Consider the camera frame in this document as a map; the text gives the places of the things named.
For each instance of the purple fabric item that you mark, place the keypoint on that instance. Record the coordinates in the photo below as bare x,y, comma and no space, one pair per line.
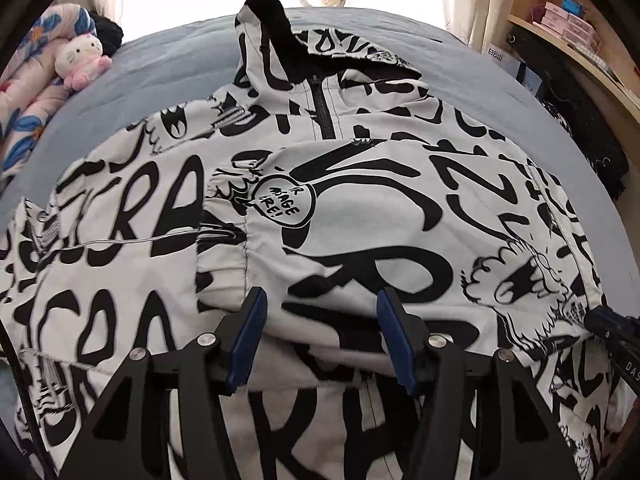
537,12

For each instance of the black white patterned cloth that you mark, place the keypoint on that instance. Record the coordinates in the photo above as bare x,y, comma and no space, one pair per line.
555,117

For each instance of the black white printed hooded jacket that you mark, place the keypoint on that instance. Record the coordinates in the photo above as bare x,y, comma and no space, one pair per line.
350,210

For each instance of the floral pink blue quilt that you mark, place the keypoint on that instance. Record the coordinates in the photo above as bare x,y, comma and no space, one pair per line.
30,100

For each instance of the small blue box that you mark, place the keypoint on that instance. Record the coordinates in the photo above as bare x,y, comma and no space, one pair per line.
572,6

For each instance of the white printed cardboard box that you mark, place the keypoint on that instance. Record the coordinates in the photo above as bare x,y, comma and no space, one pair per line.
500,57

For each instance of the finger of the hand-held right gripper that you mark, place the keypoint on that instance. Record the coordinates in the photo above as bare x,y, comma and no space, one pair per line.
602,320

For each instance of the white papers pile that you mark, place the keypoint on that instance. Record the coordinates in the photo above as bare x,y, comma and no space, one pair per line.
607,67

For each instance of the long black bag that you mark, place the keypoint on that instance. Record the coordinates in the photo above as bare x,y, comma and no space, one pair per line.
575,100

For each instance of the pink white cat plush toy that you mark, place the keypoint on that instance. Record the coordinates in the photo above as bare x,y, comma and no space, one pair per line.
80,60

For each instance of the blue bed blanket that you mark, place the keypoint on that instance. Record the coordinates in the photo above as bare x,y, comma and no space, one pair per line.
150,60

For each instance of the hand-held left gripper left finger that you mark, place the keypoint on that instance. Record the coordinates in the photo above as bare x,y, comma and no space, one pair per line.
247,335

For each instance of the pink drawer boxes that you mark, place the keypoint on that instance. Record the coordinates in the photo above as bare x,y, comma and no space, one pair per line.
570,25

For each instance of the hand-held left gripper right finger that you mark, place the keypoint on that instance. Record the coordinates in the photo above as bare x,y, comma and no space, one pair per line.
395,335

